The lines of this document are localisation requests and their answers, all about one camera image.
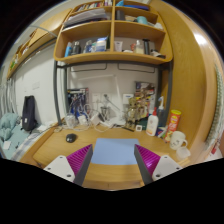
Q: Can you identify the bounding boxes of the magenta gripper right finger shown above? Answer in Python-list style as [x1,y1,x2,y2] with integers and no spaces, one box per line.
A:
[134,145,182,185]

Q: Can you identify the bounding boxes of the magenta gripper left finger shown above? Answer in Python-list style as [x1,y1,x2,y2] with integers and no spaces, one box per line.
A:
[44,145,93,186]

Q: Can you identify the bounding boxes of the black computer mouse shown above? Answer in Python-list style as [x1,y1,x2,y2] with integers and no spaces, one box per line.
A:
[66,133,77,143]

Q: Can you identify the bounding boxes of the blue mouse pad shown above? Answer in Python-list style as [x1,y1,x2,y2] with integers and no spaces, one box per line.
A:
[91,138,139,165]

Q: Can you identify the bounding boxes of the clear plastic cup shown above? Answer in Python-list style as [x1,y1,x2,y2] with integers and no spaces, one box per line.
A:
[176,147,191,160]

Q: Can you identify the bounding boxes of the white mug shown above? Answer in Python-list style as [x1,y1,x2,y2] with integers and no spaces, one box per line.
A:
[170,131,188,150]

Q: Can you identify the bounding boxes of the small white cube clock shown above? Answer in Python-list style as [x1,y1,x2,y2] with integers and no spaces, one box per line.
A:
[135,125,142,131]

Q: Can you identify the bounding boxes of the white lotion bottle red cap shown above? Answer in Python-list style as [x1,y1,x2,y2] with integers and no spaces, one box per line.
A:
[146,108,159,136]

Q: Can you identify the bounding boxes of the blue spray bottle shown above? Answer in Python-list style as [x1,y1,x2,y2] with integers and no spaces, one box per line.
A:
[157,96,165,127]

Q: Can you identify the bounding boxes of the wooden robot figure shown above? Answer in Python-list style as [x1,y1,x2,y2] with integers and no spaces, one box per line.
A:
[125,97,145,129]

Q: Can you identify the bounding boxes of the red yellow chips can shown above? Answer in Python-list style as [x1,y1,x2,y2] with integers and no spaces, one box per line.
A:
[165,110,181,142]

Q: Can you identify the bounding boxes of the bed with teal bedding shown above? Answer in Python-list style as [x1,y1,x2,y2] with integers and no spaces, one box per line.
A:
[0,113,47,161]

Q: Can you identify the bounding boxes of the black bottle on shelf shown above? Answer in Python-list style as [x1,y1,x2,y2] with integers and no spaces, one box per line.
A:
[72,41,81,55]

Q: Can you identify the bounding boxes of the blue bottle on shelf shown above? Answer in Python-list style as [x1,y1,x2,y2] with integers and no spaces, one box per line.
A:
[64,42,72,57]

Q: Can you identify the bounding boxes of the black thermos on shelf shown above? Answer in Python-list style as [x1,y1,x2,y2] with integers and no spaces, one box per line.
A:
[143,39,150,55]

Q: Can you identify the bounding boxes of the blue white box on shelf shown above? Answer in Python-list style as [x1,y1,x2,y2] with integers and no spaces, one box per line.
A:
[96,37,109,52]

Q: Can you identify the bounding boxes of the white tube on shelf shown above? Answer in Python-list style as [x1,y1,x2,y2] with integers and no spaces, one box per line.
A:
[114,41,123,52]

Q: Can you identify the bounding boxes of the teal bowl on shelf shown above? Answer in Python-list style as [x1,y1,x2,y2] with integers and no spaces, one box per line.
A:
[137,16,148,25]

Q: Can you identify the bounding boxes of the stack of papers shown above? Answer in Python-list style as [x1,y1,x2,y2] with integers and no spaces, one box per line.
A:
[64,8,107,27]

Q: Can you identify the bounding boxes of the dark cup on shelf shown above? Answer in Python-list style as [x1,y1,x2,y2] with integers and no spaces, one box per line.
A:
[115,10,125,21]

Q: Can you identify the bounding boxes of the tangled white cables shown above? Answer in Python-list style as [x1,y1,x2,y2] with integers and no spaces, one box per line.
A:
[53,103,116,134]

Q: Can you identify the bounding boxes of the wooden wall shelf unit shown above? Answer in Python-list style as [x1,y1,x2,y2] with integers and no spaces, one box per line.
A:
[54,0,173,65]

